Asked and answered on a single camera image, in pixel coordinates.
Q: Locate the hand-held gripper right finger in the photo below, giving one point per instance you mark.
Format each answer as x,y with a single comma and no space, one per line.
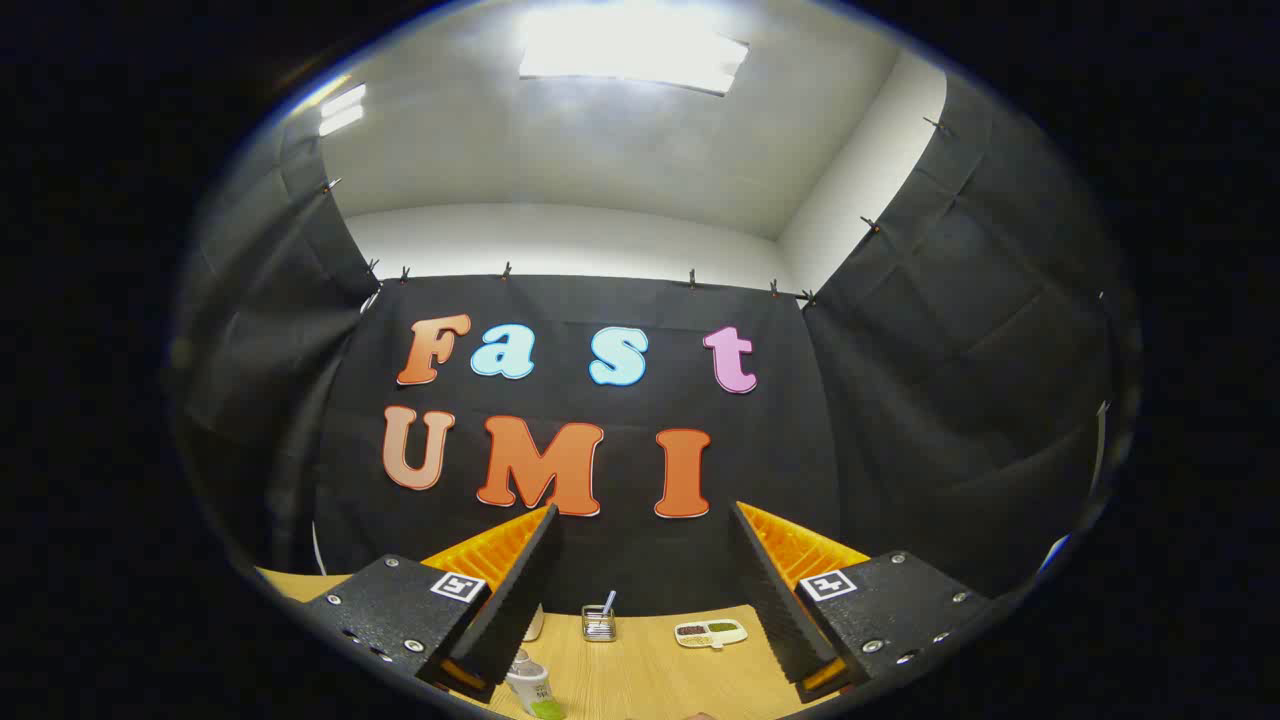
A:
785,610

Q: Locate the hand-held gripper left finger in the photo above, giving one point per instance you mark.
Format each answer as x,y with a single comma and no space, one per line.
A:
515,600

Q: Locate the white green juice bottle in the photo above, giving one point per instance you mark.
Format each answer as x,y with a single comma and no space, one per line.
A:
530,685

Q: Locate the small beige dish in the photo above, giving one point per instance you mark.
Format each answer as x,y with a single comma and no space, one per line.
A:
536,622

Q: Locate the white divided dish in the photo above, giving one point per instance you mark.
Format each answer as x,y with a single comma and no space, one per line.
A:
710,633

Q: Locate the small glass jar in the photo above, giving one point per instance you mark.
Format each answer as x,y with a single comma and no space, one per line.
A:
598,628

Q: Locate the wooden table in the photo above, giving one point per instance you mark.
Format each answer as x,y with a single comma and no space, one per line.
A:
660,675

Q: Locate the small ceiling light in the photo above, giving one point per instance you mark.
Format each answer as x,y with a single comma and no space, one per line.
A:
342,108

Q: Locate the large ceiling light panel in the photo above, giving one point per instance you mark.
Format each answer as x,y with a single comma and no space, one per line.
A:
630,45

